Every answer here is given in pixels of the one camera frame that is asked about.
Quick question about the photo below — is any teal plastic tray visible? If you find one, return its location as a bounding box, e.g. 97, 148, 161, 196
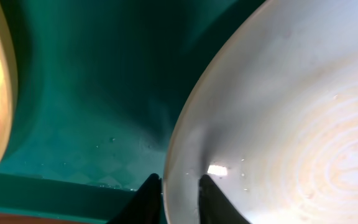
0, 0, 261, 223

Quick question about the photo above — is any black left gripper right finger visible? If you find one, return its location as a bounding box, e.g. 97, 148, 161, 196
198, 174, 250, 224

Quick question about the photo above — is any light blue plate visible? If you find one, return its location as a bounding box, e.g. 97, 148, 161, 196
163, 0, 358, 223

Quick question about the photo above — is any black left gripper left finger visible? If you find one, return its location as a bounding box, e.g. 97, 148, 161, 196
107, 174, 162, 224

